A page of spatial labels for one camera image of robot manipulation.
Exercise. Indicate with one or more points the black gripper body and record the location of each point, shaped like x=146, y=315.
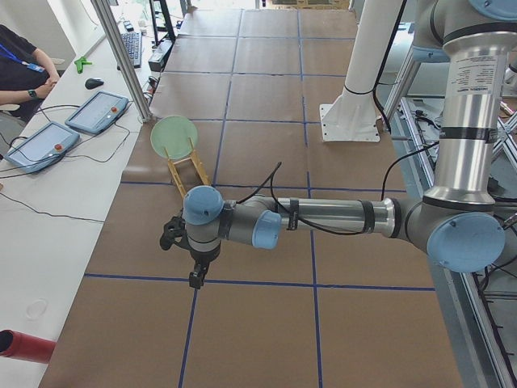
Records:
x=203, y=258

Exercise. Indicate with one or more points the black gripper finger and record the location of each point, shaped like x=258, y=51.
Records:
x=197, y=276

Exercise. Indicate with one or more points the light green ceramic plate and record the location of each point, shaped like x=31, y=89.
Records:
x=174, y=137

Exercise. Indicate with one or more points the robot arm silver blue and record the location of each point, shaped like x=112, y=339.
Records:
x=453, y=223

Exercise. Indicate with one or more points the wooden dish rack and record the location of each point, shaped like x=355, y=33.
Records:
x=190, y=167

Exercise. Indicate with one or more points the white side desk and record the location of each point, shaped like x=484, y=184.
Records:
x=50, y=222

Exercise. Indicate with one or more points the far teach pendant tablet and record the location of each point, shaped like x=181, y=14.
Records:
x=98, y=113

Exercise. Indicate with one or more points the teach pendant tablet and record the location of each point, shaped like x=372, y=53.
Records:
x=42, y=149
x=98, y=113

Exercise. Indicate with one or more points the near teach pendant tablet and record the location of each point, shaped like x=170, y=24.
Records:
x=42, y=149

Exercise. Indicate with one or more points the red cylinder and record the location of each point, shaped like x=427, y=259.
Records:
x=24, y=347

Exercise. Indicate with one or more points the black power box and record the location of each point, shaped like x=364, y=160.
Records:
x=160, y=56

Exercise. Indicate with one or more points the black computer mouse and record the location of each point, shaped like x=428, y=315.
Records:
x=92, y=83

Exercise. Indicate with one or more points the black keyboard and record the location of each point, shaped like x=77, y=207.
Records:
x=133, y=44

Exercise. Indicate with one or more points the green plastic tool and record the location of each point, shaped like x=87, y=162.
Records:
x=81, y=63

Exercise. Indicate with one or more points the seated person black shirt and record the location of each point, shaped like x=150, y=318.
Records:
x=28, y=74

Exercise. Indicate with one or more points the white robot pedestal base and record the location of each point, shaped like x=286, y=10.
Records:
x=352, y=116

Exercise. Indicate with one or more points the aluminium frame post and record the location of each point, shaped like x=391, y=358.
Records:
x=110, y=27

